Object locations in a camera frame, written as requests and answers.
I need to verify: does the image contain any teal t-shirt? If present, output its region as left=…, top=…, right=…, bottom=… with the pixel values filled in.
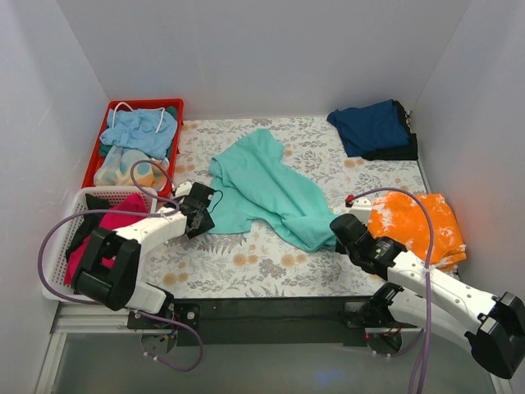
left=208, top=129, right=336, bottom=252

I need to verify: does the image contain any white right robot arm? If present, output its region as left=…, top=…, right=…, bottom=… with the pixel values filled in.
left=330, top=213, right=524, bottom=379

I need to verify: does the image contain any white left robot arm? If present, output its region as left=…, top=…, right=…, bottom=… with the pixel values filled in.
left=71, top=182, right=215, bottom=328

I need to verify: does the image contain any magenta garment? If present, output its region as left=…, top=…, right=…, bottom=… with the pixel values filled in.
left=64, top=193, right=149, bottom=285

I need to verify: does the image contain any orange white tie-dye t-shirt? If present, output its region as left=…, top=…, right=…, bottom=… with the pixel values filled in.
left=368, top=192, right=467, bottom=272

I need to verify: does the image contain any pastel patterned garment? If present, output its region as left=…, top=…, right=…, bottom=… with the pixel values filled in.
left=94, top=146, right=169, bottom=191

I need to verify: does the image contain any light blue garment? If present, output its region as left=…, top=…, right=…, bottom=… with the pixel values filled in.
left=100, top=108, right=178, bottom=159

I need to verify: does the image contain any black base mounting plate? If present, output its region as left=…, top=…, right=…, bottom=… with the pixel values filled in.
left=126, top=295, right=422, bottom=348

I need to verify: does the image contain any black garment in basket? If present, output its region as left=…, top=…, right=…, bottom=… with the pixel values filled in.
left=66, top=194, right=110, bottom=259

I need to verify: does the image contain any red plastic basket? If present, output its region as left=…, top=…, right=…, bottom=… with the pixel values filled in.
left=82, top=98, right=185, bottom=188

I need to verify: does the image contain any folded blue t-shirt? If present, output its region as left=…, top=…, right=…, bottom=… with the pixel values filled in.
left=326, top=99, right=413, bottom=158

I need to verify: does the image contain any white plastic basket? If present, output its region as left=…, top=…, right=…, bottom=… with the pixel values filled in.
left=42, top=186, right=158, bottom=300

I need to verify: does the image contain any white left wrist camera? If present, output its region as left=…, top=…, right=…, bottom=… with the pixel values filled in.
left=172, top=181, right=193, bottom=199

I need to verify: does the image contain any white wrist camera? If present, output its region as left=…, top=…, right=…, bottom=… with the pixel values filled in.
left=172, top=181, right=193, bottom=199
left=345, top=195, right=372, bottom=227

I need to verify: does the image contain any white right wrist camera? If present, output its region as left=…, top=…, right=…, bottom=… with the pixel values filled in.
left=345, top=195, right=372, bottom=227

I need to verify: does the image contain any aluminium rail frame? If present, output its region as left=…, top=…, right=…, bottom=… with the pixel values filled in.
left=34, top=301, right=514, bottom=394

